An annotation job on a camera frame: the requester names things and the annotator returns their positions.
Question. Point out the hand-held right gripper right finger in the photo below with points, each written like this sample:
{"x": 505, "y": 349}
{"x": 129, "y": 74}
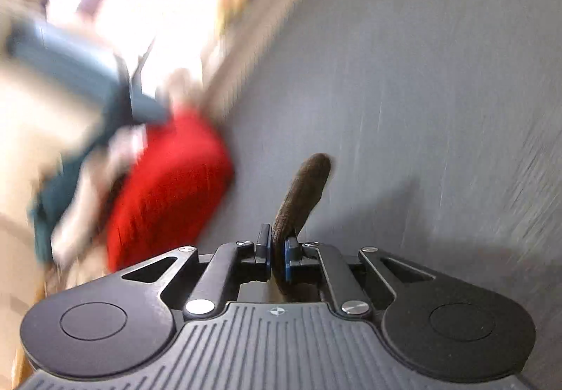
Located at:
{"x": 289, "y": 259}

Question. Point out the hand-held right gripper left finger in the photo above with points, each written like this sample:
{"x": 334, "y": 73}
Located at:
{"x": 263, "y": 250}

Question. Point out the red blanket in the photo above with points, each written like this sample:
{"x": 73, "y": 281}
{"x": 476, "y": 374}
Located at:
{"x": 171, "y": 188}

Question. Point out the cream fleece blanket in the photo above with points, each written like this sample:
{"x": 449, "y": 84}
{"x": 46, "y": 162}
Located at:
{"x": 88, "y": 201}

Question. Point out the grey quilted mattress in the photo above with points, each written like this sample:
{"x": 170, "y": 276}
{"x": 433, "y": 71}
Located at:
{"x": 417, "y": 109}

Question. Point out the teal cloth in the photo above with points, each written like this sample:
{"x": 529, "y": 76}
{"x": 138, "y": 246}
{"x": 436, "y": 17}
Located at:
{"x": 74, "y": 65}

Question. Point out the wooden bed frame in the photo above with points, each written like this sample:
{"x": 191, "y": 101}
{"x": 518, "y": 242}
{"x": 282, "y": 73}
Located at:
{"x": 268, "y": 17}

